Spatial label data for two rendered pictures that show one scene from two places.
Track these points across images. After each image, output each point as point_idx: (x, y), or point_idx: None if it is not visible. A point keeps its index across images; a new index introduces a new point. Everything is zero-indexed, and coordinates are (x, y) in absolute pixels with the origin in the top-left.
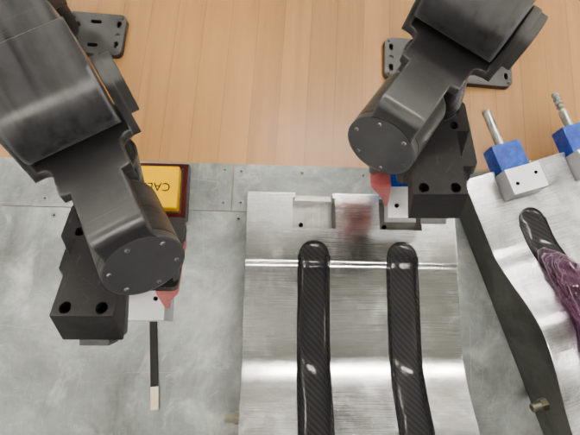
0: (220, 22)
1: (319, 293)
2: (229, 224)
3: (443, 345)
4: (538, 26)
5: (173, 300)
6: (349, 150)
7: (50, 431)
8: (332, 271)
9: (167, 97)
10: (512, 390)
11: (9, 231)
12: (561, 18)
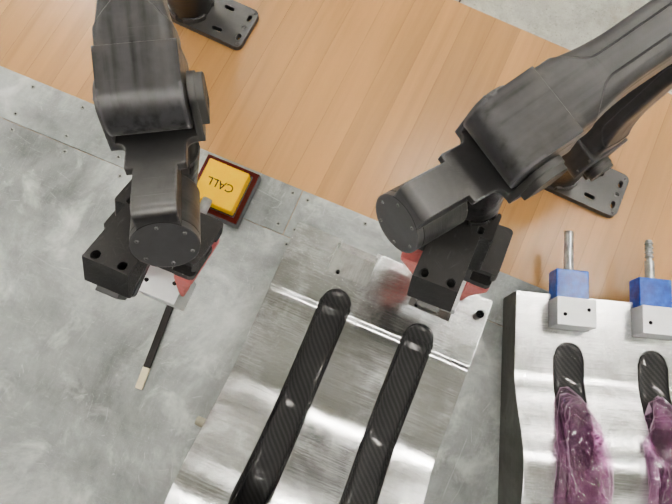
0: (347, 48)
1: (326, 341)
2: (275, 246)
3: (422, 436)
4: (551, 174)
5: (190, 292)
6: None
7: (40, 369)
8: (347, 325)
9: (266, 103)
10: None
11: (75, 175)
12: None
